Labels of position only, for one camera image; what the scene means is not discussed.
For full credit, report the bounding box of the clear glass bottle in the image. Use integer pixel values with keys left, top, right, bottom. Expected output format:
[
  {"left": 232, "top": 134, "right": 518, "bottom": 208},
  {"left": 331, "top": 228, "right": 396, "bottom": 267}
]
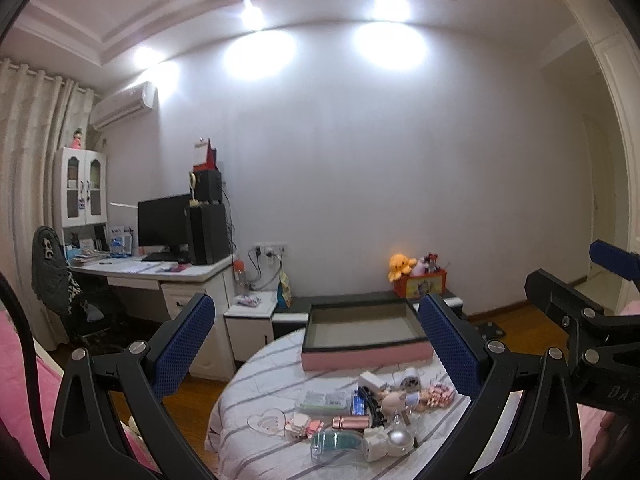
[{"left": 390, "top": 408, "right": 413, "bottom": 432}]

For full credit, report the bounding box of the white mini fan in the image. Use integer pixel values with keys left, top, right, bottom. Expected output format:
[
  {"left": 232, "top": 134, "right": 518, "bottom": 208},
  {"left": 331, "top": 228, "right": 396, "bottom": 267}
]
[{"left": 400, "top": 366, "right": 422, "bottom": 392}]

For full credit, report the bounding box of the baby doll blue dress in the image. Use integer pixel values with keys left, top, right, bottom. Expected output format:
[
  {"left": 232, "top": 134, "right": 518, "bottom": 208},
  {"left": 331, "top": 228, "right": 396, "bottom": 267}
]
[{"left": 378, "top": 390, "right": 431, "bottom": 414}]

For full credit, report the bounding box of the black hair comb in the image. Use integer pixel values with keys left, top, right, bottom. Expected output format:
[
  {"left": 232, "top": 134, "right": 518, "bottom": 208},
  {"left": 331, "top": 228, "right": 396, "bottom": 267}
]
[{"left": 357, "top": 386, "right": 387, "bottom": 428}]

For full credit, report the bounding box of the white charger block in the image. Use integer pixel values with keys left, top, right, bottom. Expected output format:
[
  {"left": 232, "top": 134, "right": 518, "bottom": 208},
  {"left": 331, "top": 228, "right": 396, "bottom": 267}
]
[{"left": 358, "top": 370, "right": 388, "bottom": 394}]

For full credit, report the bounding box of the blue small box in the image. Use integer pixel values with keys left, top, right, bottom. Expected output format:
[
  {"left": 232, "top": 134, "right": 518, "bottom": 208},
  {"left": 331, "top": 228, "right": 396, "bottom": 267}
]
[{"left": 352, "top": 390, "right": 367, "bottom": 416}]

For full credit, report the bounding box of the rose gold metal cylinder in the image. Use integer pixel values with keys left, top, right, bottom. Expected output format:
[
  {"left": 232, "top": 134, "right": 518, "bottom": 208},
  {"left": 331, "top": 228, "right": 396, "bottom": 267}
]
[{"left": 331, "top": 415, "right": 372, "bottom": 431}]

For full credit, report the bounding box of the pink white block toy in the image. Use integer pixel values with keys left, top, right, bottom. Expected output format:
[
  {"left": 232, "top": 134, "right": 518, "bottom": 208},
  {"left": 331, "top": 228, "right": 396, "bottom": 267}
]
[{"left": 284, "top": 413, "right": 324, "bottom": 439}]

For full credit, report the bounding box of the clear wipes pack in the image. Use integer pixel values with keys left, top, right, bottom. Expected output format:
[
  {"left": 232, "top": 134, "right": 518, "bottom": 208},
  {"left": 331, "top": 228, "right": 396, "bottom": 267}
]
[{"left": 296, "top": 390, "right": 352, "bottom": 415}]

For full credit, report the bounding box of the teal clear case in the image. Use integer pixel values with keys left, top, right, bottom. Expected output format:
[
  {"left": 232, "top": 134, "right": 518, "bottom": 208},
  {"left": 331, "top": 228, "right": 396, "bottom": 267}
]
[{"left": 310, "top": 429, "right": 364, "bottom": 463}]

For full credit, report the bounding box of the pink bedding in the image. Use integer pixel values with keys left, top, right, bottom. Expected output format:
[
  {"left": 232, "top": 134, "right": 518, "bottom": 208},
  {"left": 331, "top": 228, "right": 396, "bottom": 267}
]
[{"left": 0, "top": 309, "right": 162, "bottom": 480}]

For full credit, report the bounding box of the black bathroom scale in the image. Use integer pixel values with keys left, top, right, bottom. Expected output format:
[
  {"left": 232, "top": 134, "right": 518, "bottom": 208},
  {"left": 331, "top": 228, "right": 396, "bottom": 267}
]
[{"left": 473, "top": 321, "right": 506, "bottom": 341}]

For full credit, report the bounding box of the black office chair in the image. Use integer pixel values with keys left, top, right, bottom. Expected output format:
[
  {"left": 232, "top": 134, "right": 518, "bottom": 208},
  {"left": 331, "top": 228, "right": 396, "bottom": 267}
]
[{"left": 32, "top": 226, "right": 112, "bottom": 353}]

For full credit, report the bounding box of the white desk with drawers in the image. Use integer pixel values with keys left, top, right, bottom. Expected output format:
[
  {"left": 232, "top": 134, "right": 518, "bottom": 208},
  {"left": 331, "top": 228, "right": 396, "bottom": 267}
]
[{"left": 72, "top": 256, "right": 235, "bottom": 382}]

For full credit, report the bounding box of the white side cabinet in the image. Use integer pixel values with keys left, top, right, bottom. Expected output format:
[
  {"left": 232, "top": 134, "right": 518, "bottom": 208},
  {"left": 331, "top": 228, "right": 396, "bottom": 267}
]
[{"left": 224, "top": 292, "right": 277, "bottom": 362}]

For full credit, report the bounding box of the striped white tablecloth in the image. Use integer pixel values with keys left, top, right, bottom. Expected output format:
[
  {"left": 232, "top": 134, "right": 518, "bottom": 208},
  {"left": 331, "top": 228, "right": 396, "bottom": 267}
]
[{"left": 204, "top": 330, "right": 470, "bottom": 479}]

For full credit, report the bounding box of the heart shaped clear dish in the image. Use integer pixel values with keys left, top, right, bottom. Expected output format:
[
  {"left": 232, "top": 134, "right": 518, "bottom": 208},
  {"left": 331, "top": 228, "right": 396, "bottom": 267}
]
[{"left": 246, "top": 408, "right": 286, "bottom": 437}]

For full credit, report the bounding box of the orange toy box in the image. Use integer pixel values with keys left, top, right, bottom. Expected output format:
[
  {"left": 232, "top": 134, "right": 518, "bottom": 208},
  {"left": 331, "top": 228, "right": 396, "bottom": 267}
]
[{"left": 393, "top": 270, "right": 447, "bottom": 300}]

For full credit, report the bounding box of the black computer monitor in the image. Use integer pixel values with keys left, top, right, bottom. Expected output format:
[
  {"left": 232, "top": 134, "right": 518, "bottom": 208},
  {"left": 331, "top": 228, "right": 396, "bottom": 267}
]
[{"left": 138, "top": 194, "right": 190, "bottom": 263}]

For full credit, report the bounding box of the orange cap bottle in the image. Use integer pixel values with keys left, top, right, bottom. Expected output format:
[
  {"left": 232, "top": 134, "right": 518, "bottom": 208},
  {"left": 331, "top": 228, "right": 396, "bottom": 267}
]
[{"left": 232, "top": 259, "right": 250, "bottom": 296}]

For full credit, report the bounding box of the black computer tower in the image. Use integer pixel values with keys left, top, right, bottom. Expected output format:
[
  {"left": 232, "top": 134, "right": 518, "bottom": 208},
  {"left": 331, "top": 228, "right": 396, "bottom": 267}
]
[{"left": 186, "top": 204, "right": 231, "bottom": 266}]

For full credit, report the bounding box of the yellow octopus plush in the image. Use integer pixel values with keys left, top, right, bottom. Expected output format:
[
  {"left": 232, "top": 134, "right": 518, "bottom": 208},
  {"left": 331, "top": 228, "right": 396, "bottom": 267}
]
[{"left": 387, "top": 254, "right": 418, "bottom": 283}]

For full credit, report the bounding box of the snack bag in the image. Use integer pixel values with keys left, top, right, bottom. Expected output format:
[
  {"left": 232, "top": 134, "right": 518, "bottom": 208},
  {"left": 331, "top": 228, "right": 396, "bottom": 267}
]
[{"left": 277, "top": 271, "right": 293, "bottom": 309}]

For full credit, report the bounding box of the white glass-door cabinet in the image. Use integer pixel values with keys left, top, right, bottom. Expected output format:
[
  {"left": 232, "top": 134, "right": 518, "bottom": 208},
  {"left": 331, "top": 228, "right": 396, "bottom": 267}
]
[{"left": 53, "top": 148, "right": 107, "bottom": 231}]

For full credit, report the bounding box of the pink black storage box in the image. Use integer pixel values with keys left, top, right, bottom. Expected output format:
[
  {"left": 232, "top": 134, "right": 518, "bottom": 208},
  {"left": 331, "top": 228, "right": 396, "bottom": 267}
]
[{"left": 300, "top": 299, "right": 434, "bottom": 372}]

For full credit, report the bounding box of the black small speaker box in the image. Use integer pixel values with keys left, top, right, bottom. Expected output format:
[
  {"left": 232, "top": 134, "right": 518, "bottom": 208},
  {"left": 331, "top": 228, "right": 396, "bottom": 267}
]
[{"left": 191, "top": 169, "right": 222, "bottom": 203}]

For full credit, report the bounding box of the pink doll figurine on cabinet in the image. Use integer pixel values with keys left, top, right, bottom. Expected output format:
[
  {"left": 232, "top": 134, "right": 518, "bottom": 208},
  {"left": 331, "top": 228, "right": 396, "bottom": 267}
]
[{"left": 70, "top": 128, "right": 84, "bottom": 150}]

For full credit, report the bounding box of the red calendar stand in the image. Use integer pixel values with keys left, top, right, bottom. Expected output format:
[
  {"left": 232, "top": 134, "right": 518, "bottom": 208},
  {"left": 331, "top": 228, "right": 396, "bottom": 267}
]
[{"left": 192, "top": 138, "right": 217, "bottom": 171}]

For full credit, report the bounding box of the beige curtain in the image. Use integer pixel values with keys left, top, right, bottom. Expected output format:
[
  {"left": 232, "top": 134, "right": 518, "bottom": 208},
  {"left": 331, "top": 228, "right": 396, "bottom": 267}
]
[{"left": 0, "top": 58, "right": 94, "bottom": 350}]

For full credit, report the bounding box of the wall power strip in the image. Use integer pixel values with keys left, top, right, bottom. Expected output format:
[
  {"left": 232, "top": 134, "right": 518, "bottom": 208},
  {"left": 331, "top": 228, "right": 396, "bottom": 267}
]
[{"left": 252, "top": 243, "right": 288, "bottom": 258}]

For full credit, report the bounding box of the white door frame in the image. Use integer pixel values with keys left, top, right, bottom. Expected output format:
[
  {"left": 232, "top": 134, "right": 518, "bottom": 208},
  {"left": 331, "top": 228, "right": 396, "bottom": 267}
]
[{"left": 560, "top": 0, "right": 640, "bottom": 316}]

